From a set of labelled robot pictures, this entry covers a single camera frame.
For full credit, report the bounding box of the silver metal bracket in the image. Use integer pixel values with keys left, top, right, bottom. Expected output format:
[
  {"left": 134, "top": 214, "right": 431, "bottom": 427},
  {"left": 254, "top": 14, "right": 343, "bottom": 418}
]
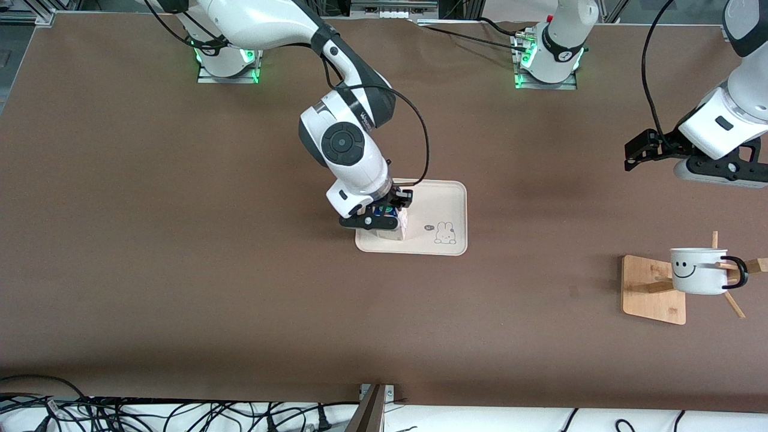
[{"left": 359, "top": 384, "right": 395, "bottom": 404}]

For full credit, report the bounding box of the long black table cable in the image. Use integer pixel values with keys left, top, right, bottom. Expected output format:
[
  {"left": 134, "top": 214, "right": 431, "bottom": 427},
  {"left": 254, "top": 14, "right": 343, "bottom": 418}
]
[{"left": 417, "top": 23, "right": 535, "bottom": 50}]

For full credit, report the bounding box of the white smiley face cup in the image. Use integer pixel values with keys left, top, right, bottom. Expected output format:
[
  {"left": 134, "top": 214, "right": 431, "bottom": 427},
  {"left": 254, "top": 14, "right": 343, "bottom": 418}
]
[{"left": 670, "top": 247, "right": 749, "bottom": 296}]

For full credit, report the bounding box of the cream rabbit print tray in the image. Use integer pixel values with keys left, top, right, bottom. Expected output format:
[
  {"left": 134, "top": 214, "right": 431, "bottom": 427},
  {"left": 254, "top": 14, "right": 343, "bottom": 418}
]
[{"left": 355, "top": 179, "right": 468, "bottom": 257}]

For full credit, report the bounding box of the wooden mug stand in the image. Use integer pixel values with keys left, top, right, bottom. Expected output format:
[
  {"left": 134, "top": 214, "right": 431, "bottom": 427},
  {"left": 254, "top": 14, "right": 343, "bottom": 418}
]
[{"left": 621, "top": 231, "right": 768, "bottom": 326}]

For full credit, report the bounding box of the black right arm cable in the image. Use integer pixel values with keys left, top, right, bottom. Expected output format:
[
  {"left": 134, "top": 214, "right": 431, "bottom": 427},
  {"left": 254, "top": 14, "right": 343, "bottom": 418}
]
[{"left": 321, "top": 54, "right": 431, "bottom": 185}]

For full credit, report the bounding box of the grey aluminium strut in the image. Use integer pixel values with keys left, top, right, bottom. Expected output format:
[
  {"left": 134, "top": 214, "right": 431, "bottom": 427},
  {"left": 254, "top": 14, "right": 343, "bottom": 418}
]
[{"left": 346, "top": 384, "right": 388, "bottom": 432}]

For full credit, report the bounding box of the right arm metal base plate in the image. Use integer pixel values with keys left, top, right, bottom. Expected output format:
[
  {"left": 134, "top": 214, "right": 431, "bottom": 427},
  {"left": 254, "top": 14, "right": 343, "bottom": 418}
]
[{"left": 197, "top": 60, "right": 260, "bottom": 84}]

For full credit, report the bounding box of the short black table cable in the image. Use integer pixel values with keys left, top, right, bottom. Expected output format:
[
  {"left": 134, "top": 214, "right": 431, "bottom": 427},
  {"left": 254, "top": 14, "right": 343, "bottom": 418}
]
[{"left": 477, "top": 17, "right": 524, "bottom": 38}]

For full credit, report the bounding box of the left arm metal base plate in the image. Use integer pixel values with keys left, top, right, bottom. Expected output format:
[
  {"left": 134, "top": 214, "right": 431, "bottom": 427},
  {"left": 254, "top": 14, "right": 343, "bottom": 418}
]
[{"left": 514, "top": 35, "right": 578, "bottom": 91}]

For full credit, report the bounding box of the blue milk carton green cap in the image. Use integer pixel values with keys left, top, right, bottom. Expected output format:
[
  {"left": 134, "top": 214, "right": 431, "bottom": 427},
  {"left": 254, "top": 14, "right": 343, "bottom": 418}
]
[{"left": 363, "top": 204, "right": 410, "bottom": 242}]

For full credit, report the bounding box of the grey metal box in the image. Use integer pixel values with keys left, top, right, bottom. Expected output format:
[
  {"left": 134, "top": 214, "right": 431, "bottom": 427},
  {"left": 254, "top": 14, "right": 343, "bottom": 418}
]
[{"left": 351, "top": 0, "right": 439, "bottom": 19}]

